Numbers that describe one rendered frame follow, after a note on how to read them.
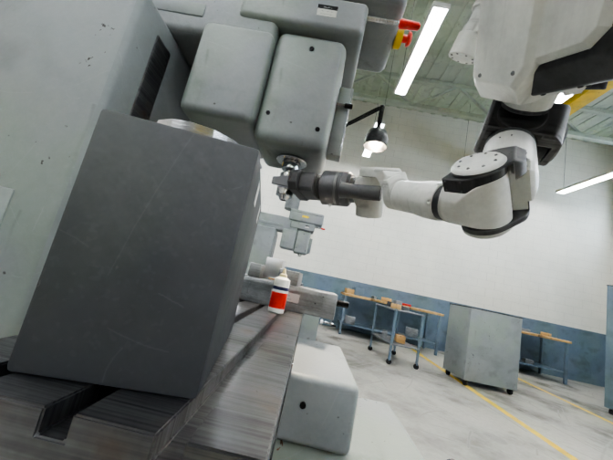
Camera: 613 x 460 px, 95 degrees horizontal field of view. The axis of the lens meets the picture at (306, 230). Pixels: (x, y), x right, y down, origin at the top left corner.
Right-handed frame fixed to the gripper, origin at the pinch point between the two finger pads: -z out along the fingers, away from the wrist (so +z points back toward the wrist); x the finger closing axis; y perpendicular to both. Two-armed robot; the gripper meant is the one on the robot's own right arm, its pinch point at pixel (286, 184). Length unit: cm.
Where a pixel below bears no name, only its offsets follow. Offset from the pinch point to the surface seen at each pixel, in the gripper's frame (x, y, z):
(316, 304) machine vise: -11.9, 30.2, 11.4
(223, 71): 17.7, -21.9, -15.0
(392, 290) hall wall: -684, 7, 2
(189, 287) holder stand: 50, 26, 20
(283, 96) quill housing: 10.8, -19.4, -0.7
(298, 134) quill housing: 8.9, -9.9, 4.9
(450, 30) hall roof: -433, -496, 49
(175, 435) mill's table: 50, 35, 22
